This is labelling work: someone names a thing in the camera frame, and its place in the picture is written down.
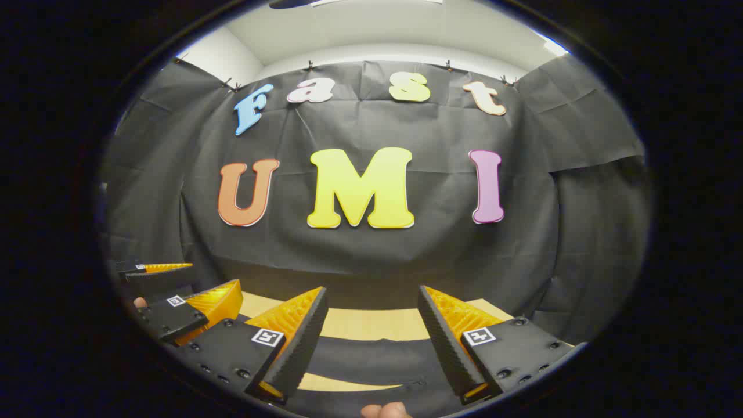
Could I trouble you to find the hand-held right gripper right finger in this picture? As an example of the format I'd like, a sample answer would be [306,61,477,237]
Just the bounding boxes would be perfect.
[417,284,576,406]

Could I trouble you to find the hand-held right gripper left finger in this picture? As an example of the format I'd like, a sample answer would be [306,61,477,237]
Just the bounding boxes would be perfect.
[176,286,329,406]

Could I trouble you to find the dark blue jeans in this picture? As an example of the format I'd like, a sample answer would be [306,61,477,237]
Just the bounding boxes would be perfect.
[283,334,465,418]

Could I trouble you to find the black backdrop cloth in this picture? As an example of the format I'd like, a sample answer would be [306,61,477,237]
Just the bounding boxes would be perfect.
[102,55,654,343]

